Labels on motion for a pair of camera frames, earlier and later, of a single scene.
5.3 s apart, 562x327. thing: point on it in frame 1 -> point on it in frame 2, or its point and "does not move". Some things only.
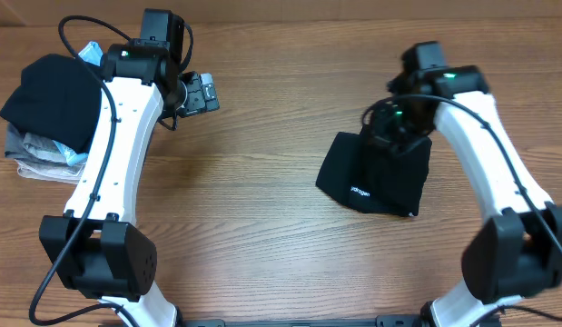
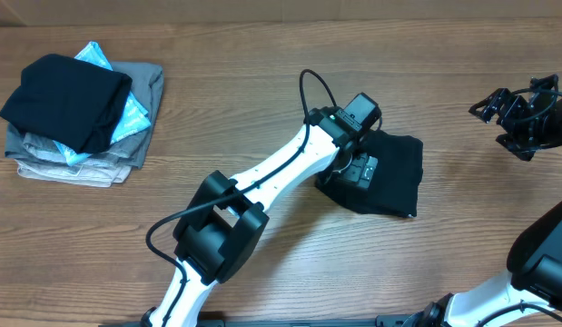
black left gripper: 202,95 -> 355,173
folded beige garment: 53,173 does not move
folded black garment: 59,98 does not move
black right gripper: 380,134 -> 512,104
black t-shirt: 369,177 does not move
